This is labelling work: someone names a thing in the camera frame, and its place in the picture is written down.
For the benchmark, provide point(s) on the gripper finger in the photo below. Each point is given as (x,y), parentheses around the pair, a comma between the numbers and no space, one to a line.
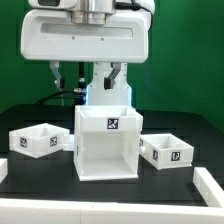
(109,81)
(59,81)

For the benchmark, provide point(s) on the white right rail piece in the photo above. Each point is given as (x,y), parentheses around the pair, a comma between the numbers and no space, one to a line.
(208,188)

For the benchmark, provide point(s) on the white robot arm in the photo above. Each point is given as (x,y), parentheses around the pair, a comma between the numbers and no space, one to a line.
(95,12)

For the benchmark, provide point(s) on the large white drawer housing box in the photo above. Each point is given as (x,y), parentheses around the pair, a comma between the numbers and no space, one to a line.
(106,144)

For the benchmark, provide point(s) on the white front rail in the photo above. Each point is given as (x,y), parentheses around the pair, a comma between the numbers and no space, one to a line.
(15,211)

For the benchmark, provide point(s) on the black camera on stand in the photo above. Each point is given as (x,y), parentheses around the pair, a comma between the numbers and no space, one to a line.
(80,76)

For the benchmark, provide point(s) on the white rail piece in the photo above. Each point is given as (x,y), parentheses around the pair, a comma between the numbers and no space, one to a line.
(208,188)
(3,169)

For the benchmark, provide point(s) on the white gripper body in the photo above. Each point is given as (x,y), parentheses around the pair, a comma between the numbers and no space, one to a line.
(52,36)

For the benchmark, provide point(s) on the white left rail piece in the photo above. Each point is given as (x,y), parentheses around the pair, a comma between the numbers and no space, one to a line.
(3,169)

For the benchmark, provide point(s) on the white marker sheet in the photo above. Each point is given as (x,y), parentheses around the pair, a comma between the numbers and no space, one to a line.
(70,146)

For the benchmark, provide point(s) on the small white drawer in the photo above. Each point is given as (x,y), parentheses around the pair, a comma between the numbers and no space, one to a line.
(165,151)
(39,140)

